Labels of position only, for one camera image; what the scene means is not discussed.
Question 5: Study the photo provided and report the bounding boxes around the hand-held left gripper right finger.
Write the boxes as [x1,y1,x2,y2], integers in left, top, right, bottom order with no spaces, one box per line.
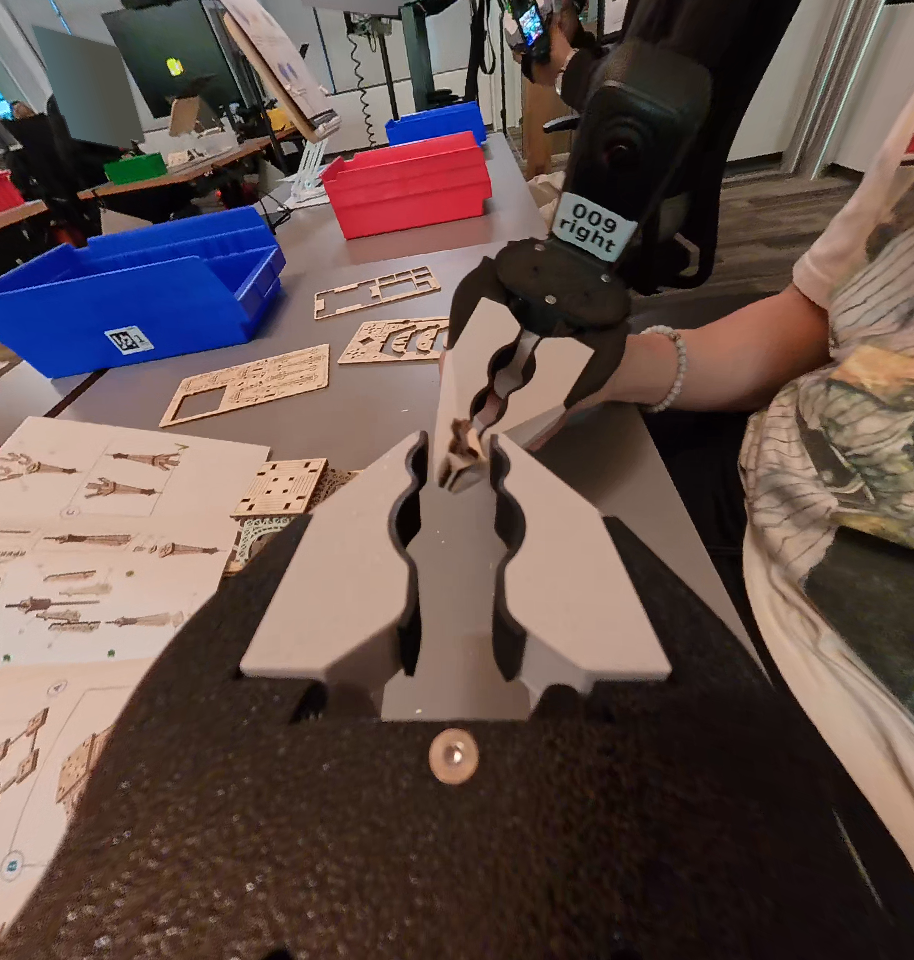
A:
[489,433,673,697]

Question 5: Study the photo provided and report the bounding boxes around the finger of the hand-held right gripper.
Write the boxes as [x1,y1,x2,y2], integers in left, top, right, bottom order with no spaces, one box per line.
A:
[481,334,598,453]
[433,297,529,470]

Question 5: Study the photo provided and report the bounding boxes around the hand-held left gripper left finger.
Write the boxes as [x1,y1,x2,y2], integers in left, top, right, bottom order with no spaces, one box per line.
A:
[239,430,433,687]

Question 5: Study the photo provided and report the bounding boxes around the small wooden puzzle piece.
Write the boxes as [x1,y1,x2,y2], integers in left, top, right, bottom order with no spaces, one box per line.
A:
[434,418,497,496]

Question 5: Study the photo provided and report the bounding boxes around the person's right forearm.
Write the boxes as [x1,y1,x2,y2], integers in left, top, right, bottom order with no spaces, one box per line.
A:
[667,283,833,414]

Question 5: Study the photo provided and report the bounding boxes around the grey desk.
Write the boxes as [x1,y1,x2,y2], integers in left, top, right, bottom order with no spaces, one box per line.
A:
[0,133,766,669]

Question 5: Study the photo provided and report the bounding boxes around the standing desk column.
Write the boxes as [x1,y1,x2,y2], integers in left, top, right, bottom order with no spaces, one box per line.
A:
[397,0,466,114]

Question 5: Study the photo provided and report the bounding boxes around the brown background desk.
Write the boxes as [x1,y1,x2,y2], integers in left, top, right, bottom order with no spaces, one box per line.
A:
[76,126,301,202]

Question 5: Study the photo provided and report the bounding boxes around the person's right hand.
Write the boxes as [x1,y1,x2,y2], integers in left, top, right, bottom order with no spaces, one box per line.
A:
[575,333,667,412]

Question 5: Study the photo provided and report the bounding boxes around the wooden lattice tower base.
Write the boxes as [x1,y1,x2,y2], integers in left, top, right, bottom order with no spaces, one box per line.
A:
[223,466,364,575]

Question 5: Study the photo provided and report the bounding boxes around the laser-cut wooden puzzle sheet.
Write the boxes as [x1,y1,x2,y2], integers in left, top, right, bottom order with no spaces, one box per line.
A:
[313,265,443,322]
[337,316,452,367]
[158,342,331,429]

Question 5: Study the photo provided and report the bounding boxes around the square wooden platform piece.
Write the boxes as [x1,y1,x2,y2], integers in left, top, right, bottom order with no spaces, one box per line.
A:
[230,456,329,520]

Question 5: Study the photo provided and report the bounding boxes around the tower drawings instruction sheet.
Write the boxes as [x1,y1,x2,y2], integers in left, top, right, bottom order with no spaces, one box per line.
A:
[0,416,272,670]

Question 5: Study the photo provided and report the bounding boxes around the small screen device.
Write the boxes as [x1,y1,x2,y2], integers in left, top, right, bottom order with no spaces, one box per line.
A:
[511,0,554,65]

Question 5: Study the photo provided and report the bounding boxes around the red plastic bin stack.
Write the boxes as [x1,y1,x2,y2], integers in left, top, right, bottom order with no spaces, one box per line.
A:
[320,130,494,241]

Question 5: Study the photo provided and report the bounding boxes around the plain blue plastic bin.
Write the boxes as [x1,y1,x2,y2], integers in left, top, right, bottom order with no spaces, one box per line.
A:
[385,100,490,148]

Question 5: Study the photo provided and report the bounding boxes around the wooden clipboard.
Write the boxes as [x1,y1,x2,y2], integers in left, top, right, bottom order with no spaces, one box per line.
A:
[220,0,340,144]

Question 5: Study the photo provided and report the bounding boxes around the person's printed pale shirt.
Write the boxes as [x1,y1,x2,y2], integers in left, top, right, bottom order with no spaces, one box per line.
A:
[738,71,914,924]

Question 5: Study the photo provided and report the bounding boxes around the clipped instruction sheet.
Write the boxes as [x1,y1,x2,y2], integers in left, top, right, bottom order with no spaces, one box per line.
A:
[228,0,332,115]

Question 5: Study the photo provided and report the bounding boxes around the tan wooden board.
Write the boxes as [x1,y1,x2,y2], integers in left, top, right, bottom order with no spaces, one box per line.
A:
[167,95,223,138]

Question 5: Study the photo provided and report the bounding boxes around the green plastic bin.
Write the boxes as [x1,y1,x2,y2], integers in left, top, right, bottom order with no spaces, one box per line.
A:
[103,151,170,186]

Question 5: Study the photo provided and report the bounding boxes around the blue plastic bin with tag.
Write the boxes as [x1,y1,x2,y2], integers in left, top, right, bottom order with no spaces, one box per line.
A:
[0,205,288,381]

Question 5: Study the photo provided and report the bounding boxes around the dark computer monitor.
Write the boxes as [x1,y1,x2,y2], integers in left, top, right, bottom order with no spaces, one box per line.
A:
[100,0,250,121]

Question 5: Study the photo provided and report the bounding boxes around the white bead bracelet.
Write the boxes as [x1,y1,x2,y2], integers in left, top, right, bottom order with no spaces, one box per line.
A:
[639,324,688,415]

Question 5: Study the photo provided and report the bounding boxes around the black coiled cable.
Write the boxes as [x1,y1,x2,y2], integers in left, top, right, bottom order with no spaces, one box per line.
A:
[352,30,379,151]

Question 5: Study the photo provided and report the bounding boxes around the frame drawings instruction sheet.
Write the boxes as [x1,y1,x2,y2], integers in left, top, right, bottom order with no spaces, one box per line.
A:
[0,658,154,946]

